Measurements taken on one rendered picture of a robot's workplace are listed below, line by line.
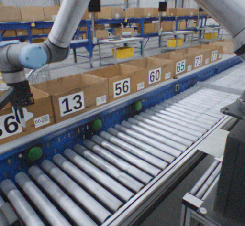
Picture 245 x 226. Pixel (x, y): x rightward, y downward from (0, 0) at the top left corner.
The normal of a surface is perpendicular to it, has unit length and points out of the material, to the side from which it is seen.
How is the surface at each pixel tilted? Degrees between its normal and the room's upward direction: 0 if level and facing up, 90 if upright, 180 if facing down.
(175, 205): 0
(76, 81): 90
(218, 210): 90
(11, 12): 90
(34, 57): 90
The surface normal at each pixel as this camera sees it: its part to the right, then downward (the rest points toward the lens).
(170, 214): -0.03, -0.92
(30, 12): 0.72, 0.23
